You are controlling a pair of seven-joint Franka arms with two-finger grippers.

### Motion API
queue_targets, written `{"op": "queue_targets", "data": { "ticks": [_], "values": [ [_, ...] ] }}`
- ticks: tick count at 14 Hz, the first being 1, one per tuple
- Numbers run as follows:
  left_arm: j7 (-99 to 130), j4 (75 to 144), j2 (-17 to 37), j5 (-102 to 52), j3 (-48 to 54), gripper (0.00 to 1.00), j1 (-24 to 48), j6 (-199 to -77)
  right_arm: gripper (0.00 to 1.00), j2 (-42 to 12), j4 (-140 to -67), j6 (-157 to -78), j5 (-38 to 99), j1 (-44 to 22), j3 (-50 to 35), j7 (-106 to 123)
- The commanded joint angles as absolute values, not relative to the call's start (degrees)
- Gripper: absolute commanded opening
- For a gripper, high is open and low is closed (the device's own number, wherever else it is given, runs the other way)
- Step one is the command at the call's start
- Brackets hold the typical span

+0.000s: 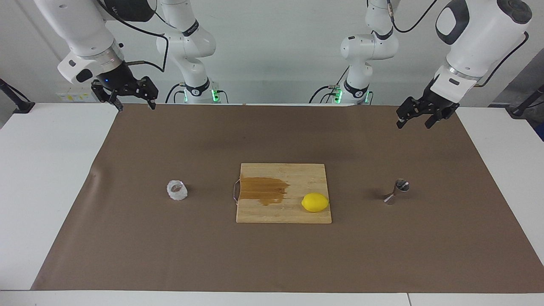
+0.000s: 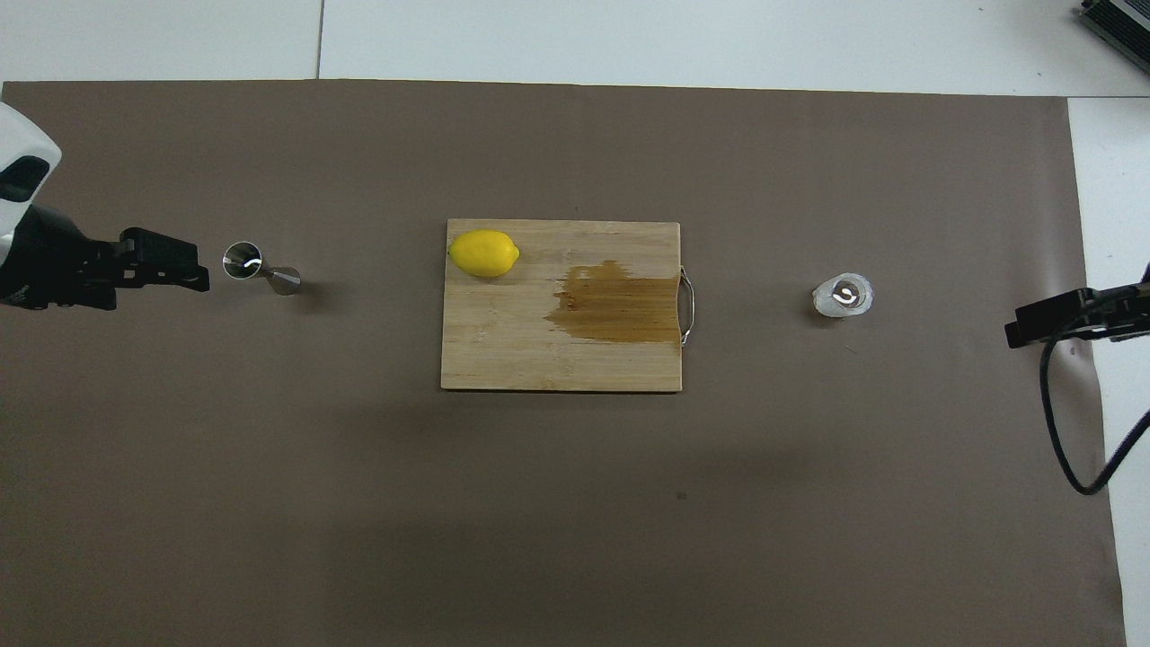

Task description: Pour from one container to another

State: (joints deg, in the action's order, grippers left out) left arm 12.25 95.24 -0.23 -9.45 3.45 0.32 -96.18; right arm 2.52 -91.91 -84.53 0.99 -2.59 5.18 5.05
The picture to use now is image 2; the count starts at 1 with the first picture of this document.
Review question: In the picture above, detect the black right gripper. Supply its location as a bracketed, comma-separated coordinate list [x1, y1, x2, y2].
[1004, 282, 1150, 350]

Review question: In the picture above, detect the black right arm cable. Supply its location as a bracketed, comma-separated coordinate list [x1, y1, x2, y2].
[1039, 310, 1150, 496]

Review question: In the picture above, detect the wooden cutting board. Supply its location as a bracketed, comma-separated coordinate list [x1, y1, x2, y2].
[440, 218, 683, 394]

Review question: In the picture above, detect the brown table mat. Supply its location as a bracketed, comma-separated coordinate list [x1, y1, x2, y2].
[0, 79, 1128, 647]

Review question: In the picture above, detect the small clear plastic cup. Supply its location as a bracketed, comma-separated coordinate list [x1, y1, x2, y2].
[812, 272, 874, 319]

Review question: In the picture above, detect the yellow lemon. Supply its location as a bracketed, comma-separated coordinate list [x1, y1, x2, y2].
[448, 229, 521, 279]

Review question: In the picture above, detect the grey black electronic device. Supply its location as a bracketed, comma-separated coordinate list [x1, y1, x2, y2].
[1076, 0, 1150, 50]

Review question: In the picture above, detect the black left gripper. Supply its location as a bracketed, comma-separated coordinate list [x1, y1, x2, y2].
[0, 205, 211, 312]

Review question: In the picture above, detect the steel double jigger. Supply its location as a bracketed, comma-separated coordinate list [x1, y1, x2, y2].
[222, 241, 303, 297]

